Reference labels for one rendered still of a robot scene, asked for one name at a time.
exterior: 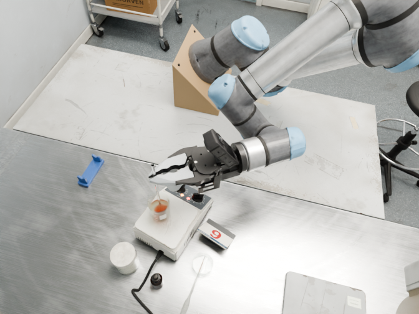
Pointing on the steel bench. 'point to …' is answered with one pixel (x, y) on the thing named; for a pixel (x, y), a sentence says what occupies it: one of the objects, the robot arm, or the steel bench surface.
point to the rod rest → (90, 171)
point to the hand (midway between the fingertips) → (154, 175)
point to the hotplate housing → (181, 239)
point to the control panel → (191, 197)
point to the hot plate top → (159, 235)
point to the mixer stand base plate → (320, 296)
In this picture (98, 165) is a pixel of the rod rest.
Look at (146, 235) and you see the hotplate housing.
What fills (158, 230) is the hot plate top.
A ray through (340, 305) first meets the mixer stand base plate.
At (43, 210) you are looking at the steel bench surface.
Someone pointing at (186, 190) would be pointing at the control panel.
